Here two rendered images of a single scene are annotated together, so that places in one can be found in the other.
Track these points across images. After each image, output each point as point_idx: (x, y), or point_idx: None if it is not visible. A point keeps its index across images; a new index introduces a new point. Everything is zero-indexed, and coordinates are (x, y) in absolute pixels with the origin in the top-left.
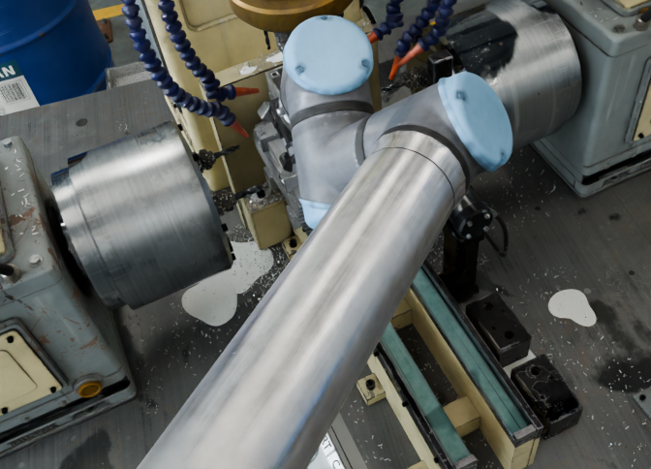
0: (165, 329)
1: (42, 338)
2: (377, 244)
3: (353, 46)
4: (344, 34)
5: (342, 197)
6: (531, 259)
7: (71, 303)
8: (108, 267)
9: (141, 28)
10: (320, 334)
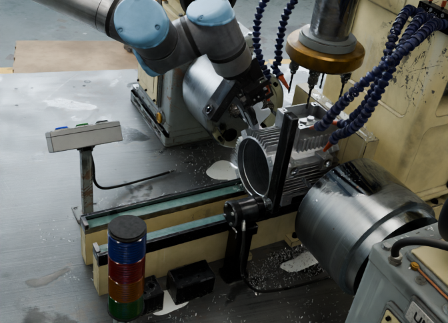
0: (204, 155)
1: (163, 75)
2: None
3: (209, 10)
4: (215, 6)
5: None
6: (259, 321)
7: (172, 70)
8: (187, 74)
9: (264, 3)
10: None
